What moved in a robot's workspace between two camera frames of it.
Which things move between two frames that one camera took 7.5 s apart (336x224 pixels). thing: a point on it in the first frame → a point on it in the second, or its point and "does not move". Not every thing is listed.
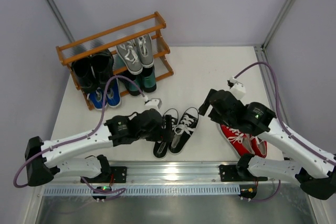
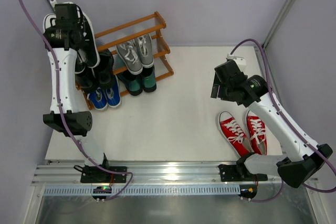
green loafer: x=131 y=87 does not move
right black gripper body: x=213 y=102 → x=216 y=87
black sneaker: x=164 y=121 → x=49 y=21
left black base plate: x=109 y=174 does not move
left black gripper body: x=163 y=128 → x=85 y=77
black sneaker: x=183 y=129 → x=82 y=30
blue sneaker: x=113 y=95 does not move
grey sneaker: x=144 y=45 does not move
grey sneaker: x=129 y=53 does not move
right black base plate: x=229 y=173 does not move
